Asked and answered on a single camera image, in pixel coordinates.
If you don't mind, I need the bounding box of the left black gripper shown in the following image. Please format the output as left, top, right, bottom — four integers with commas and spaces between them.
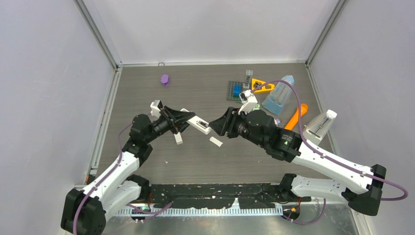
145, 106, 195, 143

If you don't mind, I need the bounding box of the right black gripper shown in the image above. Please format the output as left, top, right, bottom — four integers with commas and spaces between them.
208, 107, 267, 148

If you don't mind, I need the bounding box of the white air conditioner remote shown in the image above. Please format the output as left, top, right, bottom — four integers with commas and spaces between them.
187, 116, 211, 135

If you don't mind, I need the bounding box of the slim white remote control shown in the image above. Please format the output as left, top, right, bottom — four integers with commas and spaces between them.
174, 133, 183, 145

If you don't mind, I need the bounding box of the small white battery cover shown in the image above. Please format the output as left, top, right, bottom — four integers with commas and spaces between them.
209, 137, 223, 147

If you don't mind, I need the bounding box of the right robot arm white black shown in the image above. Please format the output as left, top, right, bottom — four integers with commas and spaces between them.
209, 107, 386, 216

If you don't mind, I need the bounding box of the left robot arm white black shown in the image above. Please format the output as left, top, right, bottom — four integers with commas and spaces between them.
61, 106, 196, 235

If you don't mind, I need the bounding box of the grey lego baseplate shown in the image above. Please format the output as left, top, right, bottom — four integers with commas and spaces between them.
226, 81, 251, 101

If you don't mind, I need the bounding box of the blue lego brick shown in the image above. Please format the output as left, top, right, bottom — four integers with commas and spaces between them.
232, 85, 241, 97

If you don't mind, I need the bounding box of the green owl toy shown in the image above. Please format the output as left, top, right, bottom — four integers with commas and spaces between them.
253, 104, 260, 111

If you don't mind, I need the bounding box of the purple plastic toy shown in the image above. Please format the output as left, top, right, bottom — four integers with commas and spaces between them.
160, 74, 170, 87

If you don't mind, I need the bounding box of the grey lego piece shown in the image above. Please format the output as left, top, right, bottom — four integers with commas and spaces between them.
243, 70, 253, 90

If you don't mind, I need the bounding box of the yellow triangle toy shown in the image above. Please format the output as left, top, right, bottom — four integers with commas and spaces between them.
251, 78, 275, 94

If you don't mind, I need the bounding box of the orange toy microphone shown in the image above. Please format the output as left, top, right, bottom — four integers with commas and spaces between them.
284, 103, 308, 130

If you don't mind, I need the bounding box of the white metronome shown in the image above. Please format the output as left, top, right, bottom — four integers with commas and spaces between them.
302, 110, 337, 145

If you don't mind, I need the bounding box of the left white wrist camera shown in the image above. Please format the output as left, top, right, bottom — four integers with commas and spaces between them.
150, 100, 163, 118

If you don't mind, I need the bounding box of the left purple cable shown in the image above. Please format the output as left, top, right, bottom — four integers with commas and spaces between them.
71, 113, 153, 235

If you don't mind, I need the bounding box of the purple cable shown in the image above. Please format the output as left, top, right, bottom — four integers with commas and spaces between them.
71, 113, 153, 235
251, 79, 409, 202

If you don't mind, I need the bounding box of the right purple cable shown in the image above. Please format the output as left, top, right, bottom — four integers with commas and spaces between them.
251, 79, 409, 202

